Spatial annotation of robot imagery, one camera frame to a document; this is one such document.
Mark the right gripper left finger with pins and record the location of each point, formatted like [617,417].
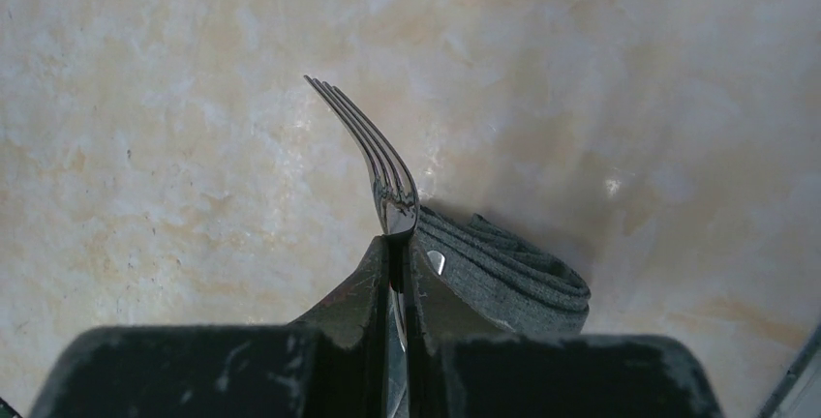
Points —
[329,362]

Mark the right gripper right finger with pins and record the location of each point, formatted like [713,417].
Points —
[460,364]

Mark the grey cloth napkin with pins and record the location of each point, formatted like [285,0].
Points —
[505,278]

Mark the silver fork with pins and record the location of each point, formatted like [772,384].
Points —
[397,206]

